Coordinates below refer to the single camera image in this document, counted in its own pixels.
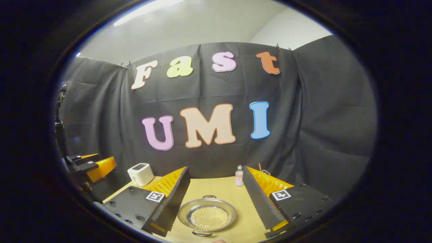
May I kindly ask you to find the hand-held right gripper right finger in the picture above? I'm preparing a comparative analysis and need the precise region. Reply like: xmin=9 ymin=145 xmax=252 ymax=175
xmin=242 ymin=165 xmax=334 ymax=239

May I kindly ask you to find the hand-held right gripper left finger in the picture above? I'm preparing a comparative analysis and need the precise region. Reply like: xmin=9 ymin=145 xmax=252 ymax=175
xmin=101 ymin=166 xmax=190 ymax=237

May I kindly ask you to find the steel pot with black handles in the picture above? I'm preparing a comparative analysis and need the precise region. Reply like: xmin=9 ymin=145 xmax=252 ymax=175
xmin=177 ymin=195 xmax=237 ymax=237

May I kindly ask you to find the pile of soybeans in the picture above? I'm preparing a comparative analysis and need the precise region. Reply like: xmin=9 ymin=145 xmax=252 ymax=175
xmin=191 ymin=207 xmax=231 ymax=231

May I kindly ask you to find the white toaster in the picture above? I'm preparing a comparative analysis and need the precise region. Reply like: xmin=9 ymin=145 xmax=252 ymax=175
xmin=127 ymin=163 xmax=155 ymax=187

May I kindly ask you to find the black backdrop cloth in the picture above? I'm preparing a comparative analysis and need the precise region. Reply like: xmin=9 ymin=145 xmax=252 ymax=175
xmin=57 ymin=35 xmax=378 ymax=203

